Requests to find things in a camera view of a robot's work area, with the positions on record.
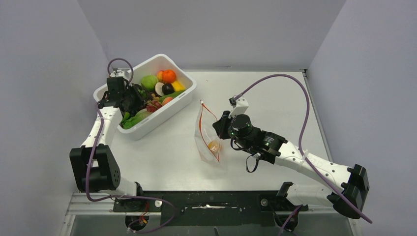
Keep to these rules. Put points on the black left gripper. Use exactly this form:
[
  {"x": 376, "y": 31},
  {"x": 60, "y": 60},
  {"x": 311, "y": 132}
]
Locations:
[{"x": 140, "y": 100}]

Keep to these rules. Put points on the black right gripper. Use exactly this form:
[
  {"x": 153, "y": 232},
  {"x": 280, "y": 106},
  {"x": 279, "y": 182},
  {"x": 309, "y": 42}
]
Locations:
[{"x": 221, "y": 126}]

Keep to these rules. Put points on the clear zip top bag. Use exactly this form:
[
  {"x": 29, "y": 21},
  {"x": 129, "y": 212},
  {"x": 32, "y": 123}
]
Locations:
[{"x": 204, "y": 133}]

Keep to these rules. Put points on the red grape bunch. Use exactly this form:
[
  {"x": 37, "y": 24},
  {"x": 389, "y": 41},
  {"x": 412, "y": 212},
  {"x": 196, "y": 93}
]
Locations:
[{"x": 153, "y": 105}]

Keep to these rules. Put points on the yellow orange fruit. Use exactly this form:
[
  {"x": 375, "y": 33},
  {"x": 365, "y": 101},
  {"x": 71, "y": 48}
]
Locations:
[{"x": 215, "y": 146}]

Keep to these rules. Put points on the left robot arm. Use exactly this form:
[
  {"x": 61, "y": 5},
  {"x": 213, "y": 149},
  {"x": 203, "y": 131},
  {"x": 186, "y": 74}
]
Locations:
[{"x": 94, "y": 166}]

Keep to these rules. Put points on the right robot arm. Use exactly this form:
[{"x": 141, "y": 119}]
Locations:
[{"x": 349, "y": 186}]

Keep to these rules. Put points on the white plastic food bin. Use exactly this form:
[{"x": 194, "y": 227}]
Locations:
[{"x": 154, "y": 66}]

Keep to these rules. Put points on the green lettuce leaf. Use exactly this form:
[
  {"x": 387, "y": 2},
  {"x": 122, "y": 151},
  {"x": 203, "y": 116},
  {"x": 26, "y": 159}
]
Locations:
[{"x": 128, "y": 120}]

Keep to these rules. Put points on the green cabbage ball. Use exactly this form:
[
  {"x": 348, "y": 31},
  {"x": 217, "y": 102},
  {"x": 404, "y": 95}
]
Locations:
[{"x": 149, "y": 82}]

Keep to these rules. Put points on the green cucumber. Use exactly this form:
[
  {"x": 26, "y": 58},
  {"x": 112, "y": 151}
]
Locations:
[{"x": 172, "y": 95}]

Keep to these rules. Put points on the white mushroom slice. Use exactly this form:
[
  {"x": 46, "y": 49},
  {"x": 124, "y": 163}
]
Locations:
[{"x": 158, "y": 89}]

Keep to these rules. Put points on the peach fruit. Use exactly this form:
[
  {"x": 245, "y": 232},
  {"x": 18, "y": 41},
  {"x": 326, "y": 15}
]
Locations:
[{"x": 167, "y": 100}]

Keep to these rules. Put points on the dark purple plum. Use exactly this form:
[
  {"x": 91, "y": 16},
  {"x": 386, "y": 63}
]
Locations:
[{"x": 167, "y": 88}]

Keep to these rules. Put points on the orange tangerine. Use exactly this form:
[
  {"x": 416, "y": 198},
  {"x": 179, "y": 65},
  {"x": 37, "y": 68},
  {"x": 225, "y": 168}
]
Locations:
[{"x": 168, "y": 76}]

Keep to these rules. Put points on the yellow lemon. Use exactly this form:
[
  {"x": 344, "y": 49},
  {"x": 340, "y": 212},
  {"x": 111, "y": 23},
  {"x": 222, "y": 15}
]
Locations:
[{"x": 177, "y": 86}]

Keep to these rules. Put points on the black mounting plate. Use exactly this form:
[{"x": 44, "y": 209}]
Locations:
[{"x": 211, "y": 208}]

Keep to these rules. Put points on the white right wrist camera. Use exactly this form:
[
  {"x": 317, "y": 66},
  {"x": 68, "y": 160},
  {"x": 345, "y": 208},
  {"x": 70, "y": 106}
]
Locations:
[{"x": 239, "y": 105}]

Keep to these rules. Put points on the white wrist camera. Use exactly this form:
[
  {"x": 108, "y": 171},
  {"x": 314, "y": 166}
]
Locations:
[
  {"x": 118, "y": 73},
  {"x": 239, "y": 105}
]

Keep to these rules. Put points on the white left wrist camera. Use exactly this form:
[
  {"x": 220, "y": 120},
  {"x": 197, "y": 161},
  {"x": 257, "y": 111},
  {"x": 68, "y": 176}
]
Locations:
[{"x": 118, "y": 73}]

